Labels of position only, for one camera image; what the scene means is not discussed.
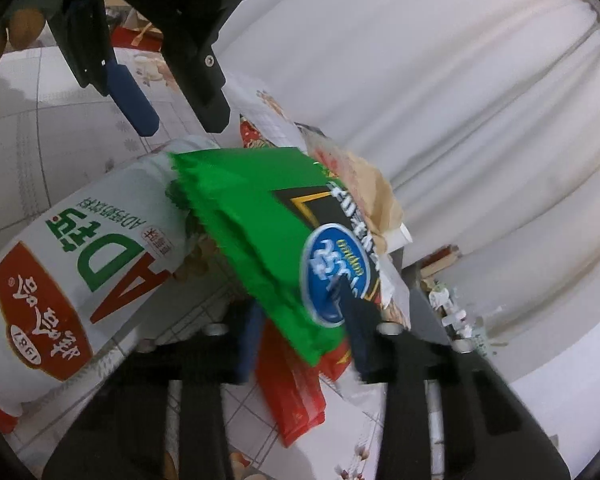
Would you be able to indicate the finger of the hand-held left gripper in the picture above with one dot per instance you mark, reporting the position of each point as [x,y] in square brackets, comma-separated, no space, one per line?
[132,100]
[205,95]

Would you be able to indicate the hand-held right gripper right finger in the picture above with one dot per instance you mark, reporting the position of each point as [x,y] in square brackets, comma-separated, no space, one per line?
[359,335]

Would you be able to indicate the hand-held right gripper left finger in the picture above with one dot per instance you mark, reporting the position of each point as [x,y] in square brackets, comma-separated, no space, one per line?
[249,345]

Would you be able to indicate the green snack wrapper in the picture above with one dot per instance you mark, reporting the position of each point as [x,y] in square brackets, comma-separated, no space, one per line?
[245,210]

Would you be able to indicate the white bottle with red label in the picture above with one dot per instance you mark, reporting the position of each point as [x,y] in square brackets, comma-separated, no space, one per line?
[105,220]

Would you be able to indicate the clear plastic bag red print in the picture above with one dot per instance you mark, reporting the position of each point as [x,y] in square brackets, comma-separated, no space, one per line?
[325,152]

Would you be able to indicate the person's left hand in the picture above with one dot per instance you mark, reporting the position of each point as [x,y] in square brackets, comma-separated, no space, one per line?
[25,27]

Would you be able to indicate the red printed packet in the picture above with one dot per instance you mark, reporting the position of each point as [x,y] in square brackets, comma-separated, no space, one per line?
[252,137]

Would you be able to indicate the red plastic wrapper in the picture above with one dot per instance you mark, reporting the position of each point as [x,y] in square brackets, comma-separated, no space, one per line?
[290,395]

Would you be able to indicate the brown paper bag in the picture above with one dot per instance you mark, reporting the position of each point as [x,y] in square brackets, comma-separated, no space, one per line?
[380,195]

